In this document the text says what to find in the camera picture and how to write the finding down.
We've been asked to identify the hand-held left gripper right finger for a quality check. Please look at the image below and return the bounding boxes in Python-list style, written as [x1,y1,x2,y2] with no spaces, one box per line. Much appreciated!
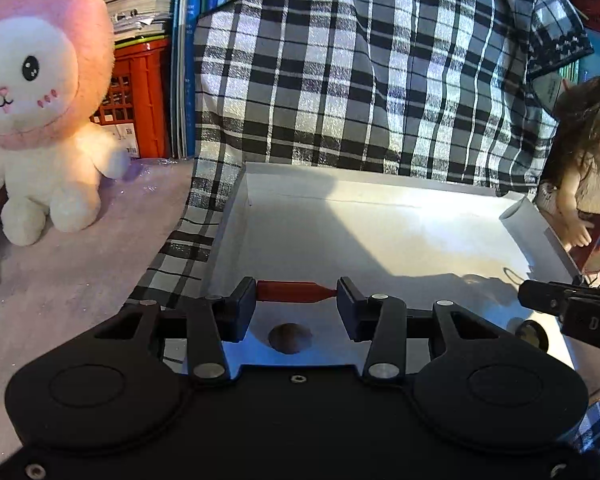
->
[336,276,503,385]

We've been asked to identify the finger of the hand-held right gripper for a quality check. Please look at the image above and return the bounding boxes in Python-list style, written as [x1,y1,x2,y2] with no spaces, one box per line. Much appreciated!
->
[518,280,569,317]

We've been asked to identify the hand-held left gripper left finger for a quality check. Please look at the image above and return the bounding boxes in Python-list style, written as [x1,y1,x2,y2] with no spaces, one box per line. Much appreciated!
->
[92,276,258,385]

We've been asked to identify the small black round lid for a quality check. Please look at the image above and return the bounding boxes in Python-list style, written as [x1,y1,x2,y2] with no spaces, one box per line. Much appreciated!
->
[514,319,550,354]

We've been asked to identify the red cone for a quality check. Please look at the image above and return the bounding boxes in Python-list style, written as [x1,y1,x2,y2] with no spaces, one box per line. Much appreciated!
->
[256,280,339,305]

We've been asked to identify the brown round nut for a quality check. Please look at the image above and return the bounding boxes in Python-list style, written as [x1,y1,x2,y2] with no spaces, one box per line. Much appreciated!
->
[268,322,314,355]

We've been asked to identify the white cardboard box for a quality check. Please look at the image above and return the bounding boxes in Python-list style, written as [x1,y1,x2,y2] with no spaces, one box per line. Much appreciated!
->
[200,162,589,406]

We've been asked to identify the long-haired brown doll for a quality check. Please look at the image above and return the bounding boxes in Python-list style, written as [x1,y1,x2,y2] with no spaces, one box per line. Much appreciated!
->
[534,76,600,252]

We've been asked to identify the pale pink table cover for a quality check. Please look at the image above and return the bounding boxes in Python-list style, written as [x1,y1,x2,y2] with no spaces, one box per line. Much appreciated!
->
[0,157,197,467]

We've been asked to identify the red plastic crate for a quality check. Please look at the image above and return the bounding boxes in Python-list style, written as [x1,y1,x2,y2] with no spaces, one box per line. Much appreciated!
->
[89,37,174,160]

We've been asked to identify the black white plaid cloth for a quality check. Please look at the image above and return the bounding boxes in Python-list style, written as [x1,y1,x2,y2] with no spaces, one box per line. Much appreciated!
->
[130,0,600,461]

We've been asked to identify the blue upright folders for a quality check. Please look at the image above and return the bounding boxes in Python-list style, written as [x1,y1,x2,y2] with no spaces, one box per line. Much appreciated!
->
[169,0,247,159]

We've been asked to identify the pink white rabbit plush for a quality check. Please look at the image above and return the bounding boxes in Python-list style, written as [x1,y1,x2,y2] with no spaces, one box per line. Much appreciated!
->
[0,0,132,247]

